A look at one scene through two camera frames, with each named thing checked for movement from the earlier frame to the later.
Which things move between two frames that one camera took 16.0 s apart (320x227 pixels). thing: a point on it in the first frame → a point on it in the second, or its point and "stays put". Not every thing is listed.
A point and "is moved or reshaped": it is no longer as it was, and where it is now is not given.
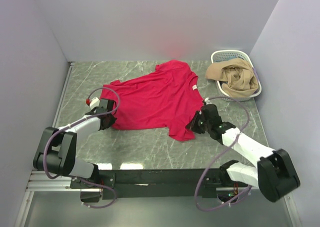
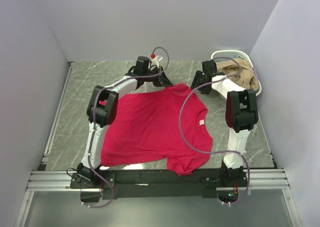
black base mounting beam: (154, 184) stays put
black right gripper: (192, 125) → (198, 75)
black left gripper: (112, 119) → (163, 80)
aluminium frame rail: (53, 181) stays put
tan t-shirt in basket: (241, 79) stays put
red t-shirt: (167, 99) is moved or reshaped
